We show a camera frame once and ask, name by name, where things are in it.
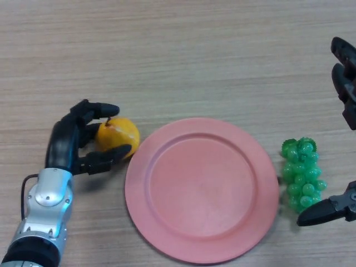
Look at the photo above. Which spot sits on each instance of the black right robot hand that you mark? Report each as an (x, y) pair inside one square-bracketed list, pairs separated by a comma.
[(347, 80)]

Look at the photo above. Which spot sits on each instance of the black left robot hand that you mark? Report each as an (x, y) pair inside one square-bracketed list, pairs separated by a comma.
[(59, 144)]

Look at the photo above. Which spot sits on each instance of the yellow pear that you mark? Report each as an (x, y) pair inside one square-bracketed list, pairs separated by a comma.
[(119, 133)]

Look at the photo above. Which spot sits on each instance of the pink round plate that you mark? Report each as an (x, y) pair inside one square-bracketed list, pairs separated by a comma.
[(200, 192)]

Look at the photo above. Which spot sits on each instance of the green plastic grape bunch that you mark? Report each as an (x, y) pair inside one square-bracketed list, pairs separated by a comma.
[(300, 167)]

